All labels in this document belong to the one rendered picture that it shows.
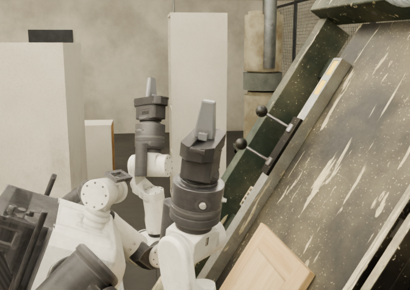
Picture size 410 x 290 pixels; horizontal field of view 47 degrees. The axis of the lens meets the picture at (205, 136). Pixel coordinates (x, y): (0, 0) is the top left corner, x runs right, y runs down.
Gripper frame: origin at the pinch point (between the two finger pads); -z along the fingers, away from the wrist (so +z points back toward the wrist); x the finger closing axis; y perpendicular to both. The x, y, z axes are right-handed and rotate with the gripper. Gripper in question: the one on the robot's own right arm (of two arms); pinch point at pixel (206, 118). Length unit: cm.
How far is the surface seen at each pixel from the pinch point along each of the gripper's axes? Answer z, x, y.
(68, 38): 99, 734, -436
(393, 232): 18.1, 11.6, 34.5
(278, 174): 31, 65, 11
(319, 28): -11, 102, 15
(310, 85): 9, 98, 15
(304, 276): 40, 26, 22
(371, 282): 25.7, 5.9, 31.9
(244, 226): 48, 59, 4
